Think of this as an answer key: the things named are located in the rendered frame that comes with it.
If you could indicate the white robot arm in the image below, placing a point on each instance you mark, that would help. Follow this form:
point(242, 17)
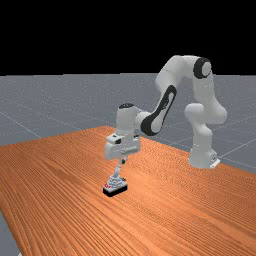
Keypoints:
point(203, 100)

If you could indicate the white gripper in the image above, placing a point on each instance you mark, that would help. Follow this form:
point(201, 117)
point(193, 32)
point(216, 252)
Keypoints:
point(121, 146)

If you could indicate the toggle switch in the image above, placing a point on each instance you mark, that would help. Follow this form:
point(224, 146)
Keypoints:
point(115, 186)

